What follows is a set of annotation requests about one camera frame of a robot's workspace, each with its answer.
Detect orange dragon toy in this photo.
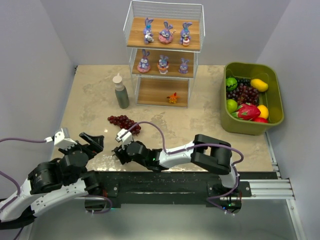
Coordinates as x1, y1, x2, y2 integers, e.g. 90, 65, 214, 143
166, 92, 180, 104

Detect purple bunny blue bow toy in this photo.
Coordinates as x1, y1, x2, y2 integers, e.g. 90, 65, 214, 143
143, 17, 154, 44

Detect small purple bunny toy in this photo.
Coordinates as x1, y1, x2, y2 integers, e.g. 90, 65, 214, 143
179, 22, 193, 47

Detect black bat-like toy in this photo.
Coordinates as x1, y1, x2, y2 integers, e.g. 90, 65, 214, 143
111, 148, 118, 158

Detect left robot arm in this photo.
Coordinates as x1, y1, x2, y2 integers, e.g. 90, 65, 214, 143
0, 129, 104, 230

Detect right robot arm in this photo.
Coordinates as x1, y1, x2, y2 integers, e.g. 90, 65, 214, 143
113, 134, 243, 189

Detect red grape bunch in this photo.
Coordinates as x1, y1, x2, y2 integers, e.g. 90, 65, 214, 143
107, 115, 141, 135

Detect green soap dispenser bottle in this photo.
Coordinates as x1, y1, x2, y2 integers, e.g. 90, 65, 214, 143
112, 73, 130, 109

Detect green lime toy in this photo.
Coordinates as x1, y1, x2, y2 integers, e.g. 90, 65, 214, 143
226, 99, 238, 114

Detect pink dragon fruit toy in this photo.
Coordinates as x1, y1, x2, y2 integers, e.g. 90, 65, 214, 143
231, 103, 261, 121

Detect green watermelon ball toy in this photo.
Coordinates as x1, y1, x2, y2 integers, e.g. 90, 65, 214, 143
225, 77, 238, 92

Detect dark grapes in bin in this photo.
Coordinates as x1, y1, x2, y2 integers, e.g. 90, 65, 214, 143
226, 77, 260, 106

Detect red fruit toy in bin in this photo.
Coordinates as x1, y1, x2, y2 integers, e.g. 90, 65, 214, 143
252, 117, 269, 124

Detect green plastic bin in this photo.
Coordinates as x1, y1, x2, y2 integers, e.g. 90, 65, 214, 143
220, 62, 284, 136

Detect orange fruit toy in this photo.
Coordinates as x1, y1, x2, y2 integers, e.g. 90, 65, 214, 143
257, 104, 269, 119

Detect yellow mango toy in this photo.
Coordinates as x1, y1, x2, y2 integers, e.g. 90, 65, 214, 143
250, 78, 269, 93

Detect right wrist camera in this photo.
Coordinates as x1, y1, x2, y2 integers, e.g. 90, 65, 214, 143
115, 128, 134, 149

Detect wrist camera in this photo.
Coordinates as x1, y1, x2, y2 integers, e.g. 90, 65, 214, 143
44, 127, 77, 150
115, 128, 134, 149

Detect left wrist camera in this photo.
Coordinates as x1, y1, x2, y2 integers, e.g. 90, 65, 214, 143
44, 127, 77, 150

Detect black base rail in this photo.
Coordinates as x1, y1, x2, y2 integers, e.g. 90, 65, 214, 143
69, 170, 296, 209

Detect white wire wooden shelf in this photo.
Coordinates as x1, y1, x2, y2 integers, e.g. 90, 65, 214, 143
123, 0, 206, 108

